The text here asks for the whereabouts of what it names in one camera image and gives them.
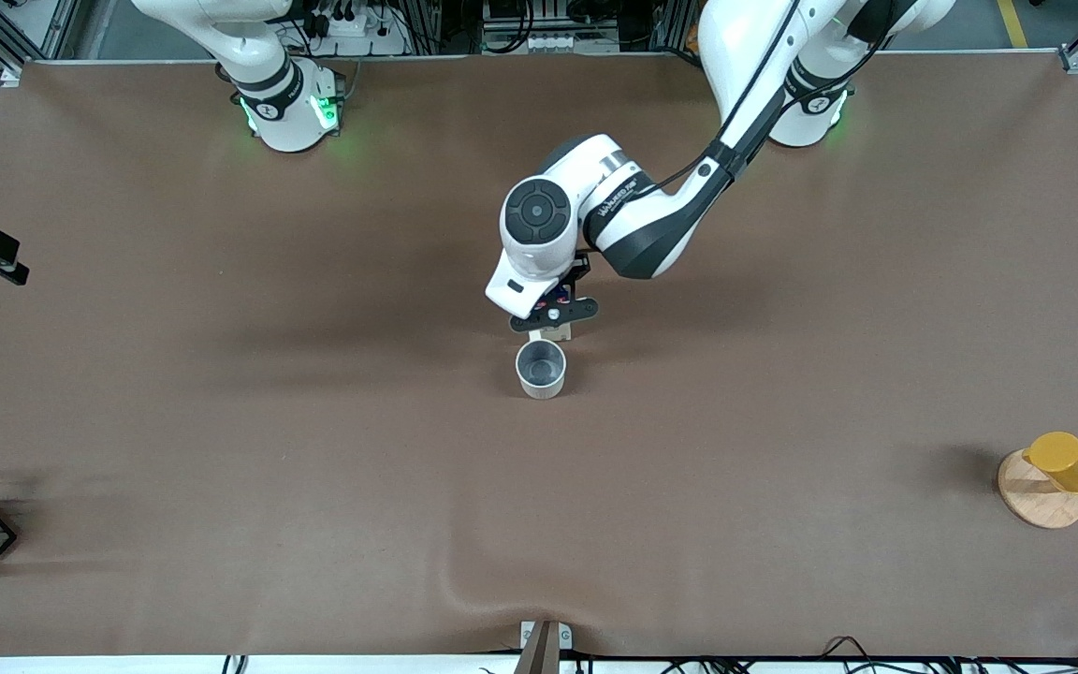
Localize blue milk carton green cap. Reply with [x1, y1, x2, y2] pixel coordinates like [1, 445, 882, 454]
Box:
[539, 290, 579, 343]

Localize grey cup dark inside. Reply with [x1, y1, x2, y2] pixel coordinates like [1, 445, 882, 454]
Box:
[515, 339, 567, 401]

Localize yellow plastic cup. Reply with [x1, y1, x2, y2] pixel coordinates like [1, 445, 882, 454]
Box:
[1023, 431, 1078, 494]

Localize long white power strip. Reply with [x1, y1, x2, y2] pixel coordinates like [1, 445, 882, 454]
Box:
[524, 33, 622, 54]

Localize white power strip with plugs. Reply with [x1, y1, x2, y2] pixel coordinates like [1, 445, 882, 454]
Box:
[308, 0, 411, 57]

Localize round wooden mug stand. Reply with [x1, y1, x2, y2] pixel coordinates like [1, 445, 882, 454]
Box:
[998, 447, 1078, 530]

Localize metal table clamp bracket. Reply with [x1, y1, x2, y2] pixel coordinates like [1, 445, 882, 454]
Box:
[518, 620, 574, 674]

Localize black floor cable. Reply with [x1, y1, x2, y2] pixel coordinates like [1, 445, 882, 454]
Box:
[820, 636, 881, 667]

